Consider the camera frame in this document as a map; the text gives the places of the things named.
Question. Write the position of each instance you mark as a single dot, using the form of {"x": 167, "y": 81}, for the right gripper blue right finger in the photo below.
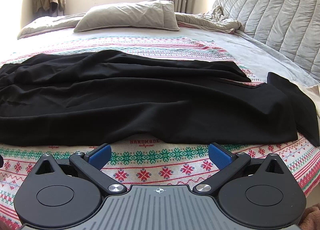
{"x": 220, "y": 156}

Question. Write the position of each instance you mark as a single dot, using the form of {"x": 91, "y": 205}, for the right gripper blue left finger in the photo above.
{"x": 99, "y": 157}

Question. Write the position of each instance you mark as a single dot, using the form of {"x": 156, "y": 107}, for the black pants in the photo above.
{"x": 104, "y": 97}

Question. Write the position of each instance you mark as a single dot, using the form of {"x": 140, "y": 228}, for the crumpled grey blanket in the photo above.
{"x": 214, "y": 20}

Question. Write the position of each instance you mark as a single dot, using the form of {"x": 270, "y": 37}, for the folded grey duvet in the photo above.
{"x": 48, "y": 24}

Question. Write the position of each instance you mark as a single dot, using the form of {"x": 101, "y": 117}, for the grey quilted headboard cover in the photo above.
{"x": 288, "y": 28}

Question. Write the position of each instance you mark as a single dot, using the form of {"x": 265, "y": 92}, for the grey pillow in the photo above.
{"x": 156, "y": 14}

